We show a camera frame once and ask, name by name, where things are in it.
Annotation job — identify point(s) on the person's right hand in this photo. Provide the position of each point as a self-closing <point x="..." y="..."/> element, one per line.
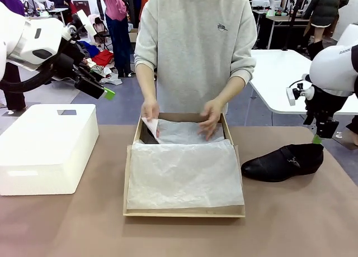
<point x="149" y="109"/>

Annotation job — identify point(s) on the blue cloth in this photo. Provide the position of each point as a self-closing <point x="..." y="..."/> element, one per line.
<point x="89" y="48"/>

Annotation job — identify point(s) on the person's left forearm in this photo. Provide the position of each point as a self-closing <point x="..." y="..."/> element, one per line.
<point x="230" y="89"/>

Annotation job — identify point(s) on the background table with white legs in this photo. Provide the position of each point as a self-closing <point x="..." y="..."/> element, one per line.
<point x="282" y="19"/>

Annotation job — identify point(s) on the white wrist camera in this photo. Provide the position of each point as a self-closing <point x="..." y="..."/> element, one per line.
<point x="291" y="96"/>
<point x="86" y="22"/>

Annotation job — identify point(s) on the small background cardboard box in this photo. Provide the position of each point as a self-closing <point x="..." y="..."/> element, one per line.
<point x="133" y="39"/>

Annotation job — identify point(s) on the white plastic storage box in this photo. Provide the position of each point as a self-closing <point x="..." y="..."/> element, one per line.
<point x="42" y="145"/>

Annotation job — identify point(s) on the person's right forearm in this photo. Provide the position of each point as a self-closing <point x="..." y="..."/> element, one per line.
<point x="146" y="83"/>

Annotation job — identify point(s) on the black leather buckle shoe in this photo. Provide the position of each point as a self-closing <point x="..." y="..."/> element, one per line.
<point x="279" y="164"/>

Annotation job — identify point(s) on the person in dark puffer jacket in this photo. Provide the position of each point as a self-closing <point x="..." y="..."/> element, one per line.
<point x="324" y="5"/>

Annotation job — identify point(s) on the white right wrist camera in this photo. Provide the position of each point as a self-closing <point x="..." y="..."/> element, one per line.
<point x="291" y="96"/>

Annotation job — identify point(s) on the brown floor board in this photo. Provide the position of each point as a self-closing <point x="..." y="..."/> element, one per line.
<point x="348" y="143"/>

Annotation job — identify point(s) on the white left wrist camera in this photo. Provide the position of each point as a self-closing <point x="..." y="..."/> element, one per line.
<point x="86" y="22"/>

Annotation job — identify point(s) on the small white floor peg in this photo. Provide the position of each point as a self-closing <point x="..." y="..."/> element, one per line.
<point x="338" y="134"/>

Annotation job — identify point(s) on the person in pink top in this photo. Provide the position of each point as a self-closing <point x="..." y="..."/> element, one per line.
<point x="117" y="22"/>

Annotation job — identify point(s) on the red cloth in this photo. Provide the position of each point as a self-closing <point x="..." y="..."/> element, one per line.
<point x="103" y="58"/>

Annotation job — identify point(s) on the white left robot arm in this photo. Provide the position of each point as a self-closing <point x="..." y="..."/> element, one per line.
<point x="28" y="36"/>

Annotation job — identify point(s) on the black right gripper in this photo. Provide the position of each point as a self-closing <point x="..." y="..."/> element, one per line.
<point x="325" y="106"/>

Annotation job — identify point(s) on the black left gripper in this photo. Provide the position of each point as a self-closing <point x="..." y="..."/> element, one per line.
<point x="68" y="65"/>

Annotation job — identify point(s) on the person's left hand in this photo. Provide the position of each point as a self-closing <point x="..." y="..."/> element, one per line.
<point x="214" y="114"/>

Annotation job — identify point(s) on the person's grey sweater torso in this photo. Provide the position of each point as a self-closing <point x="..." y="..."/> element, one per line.
<point x="195" y="44"/>

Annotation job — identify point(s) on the black folding chair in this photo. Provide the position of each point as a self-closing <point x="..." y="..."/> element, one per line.
<point x="100" y="30"/>

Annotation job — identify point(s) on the brown cardboard shoe box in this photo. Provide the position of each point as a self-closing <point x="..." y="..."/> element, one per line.
<point x="134" y="184"/>

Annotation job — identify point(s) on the white tissue paper sheet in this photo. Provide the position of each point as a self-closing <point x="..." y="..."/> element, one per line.
<point x="181" y="170"/>

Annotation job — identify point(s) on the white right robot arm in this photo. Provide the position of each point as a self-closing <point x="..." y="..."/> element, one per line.
<point x="332" y="70"/>

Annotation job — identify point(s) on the person in purple top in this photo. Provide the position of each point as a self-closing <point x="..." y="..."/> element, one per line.
<point x="11" y="0"/>

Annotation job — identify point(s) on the white crumpled cloth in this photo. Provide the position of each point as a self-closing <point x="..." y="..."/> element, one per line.
<point x="112" y="78"/>

